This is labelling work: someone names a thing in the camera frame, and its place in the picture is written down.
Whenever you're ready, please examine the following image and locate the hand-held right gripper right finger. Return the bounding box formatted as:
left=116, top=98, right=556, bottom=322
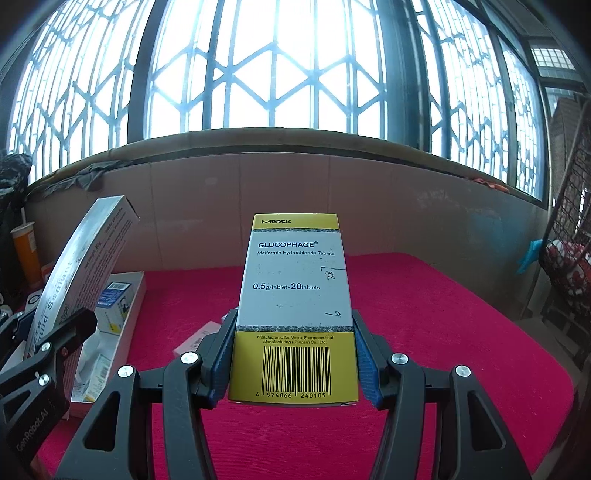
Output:
left=352, top=309, right=532, bottom=480

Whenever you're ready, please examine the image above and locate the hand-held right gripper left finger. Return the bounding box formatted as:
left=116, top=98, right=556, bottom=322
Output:
left=58, top=308, right=239, bottom=480

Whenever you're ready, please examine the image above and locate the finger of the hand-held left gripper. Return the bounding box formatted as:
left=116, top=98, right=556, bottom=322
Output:
left=0, top=310, right=38, bottom=366
left=28, top=307, right=98, bottom=366

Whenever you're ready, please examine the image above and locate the white shallow cardboard box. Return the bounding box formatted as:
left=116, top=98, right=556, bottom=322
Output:
left=69, top=271, right=148, bottom=417

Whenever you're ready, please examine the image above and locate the long silver box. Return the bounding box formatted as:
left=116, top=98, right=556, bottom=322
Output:
left=28, top=196, right=141, bottom=361

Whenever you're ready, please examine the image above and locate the yellow white medicine box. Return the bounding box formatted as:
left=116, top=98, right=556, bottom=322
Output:
left=228, top=213, right=360, bottom=408

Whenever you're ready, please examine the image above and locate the small white box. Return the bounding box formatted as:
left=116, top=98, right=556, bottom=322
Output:
left=173, top=320, right=221, bottom=361

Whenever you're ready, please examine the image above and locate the blue white box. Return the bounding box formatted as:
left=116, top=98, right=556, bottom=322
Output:
left=95, top=281, right=133, bottom=334

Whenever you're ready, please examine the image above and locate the orange cup with straw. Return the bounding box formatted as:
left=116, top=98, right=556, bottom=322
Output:
left=10, top=207, right=42, bottom=288

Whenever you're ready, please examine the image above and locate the red blanket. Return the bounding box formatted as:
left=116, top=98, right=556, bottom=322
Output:
left=34, top=251, right=576, bottom=477

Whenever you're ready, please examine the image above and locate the black plastic bag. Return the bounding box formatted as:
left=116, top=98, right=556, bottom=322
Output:
left=0, top=152, right=34, bottom=234

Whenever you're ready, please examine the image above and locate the grey cloth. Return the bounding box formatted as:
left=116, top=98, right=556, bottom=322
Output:
left=34, top=159, right=128, bottom=191

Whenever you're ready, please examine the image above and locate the cardboard panel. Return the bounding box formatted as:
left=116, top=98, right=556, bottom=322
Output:
left=25, top=134, right=556, bottom=320

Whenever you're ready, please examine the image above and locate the blue plastic scrap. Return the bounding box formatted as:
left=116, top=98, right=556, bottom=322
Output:
left=517, top=239, right=546, bottom=276

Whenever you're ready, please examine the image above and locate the orange cloth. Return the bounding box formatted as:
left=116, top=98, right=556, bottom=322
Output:
left=475, top=178, right=511, bottom=194

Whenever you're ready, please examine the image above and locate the red white bag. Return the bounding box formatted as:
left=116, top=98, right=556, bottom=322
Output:
left=549, top=240, right=591, bottom=297

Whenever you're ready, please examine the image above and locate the window grille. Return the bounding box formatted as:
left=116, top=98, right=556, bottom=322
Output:
left=0, top=0, right=550, bottom=204

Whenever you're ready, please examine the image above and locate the wire basket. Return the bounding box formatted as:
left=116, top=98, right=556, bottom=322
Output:
left=538, top=143, right=591, bottom=320

